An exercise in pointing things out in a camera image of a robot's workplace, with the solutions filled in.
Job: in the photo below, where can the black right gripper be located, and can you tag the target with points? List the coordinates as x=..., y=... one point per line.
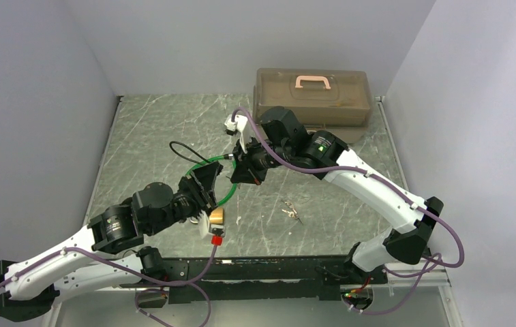
x=246, y=171

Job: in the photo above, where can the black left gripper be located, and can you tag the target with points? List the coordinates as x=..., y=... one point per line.
x=202, y=189

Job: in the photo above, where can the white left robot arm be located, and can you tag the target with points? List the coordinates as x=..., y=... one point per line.
x=110, y=249

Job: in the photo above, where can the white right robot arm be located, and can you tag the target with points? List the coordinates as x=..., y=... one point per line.
x=279, y=139

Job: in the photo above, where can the silver key bunch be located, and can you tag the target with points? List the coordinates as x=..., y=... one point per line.
x=291, y=211

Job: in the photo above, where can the brass padlock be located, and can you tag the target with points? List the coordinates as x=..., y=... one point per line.
x=216, y=217

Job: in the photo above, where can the brown plastic toolbox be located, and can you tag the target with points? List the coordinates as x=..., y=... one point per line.
x=339, y=101

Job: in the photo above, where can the green cable lock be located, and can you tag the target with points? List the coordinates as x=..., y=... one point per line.
x=226, y=157

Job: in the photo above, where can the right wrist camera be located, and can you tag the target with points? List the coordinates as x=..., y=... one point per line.
x=240, y=125

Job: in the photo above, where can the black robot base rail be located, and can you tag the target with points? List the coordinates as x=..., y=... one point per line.
x=324, y=277

